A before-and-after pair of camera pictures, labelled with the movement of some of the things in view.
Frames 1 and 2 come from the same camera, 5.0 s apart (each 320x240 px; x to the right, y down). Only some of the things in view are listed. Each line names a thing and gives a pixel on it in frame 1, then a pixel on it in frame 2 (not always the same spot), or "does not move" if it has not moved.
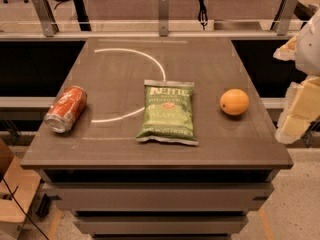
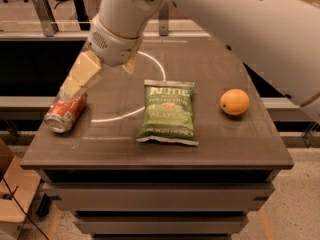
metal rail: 149,36 does not move
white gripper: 309,52 → 115,49
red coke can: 65,109 does not move
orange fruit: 234,102 does not move
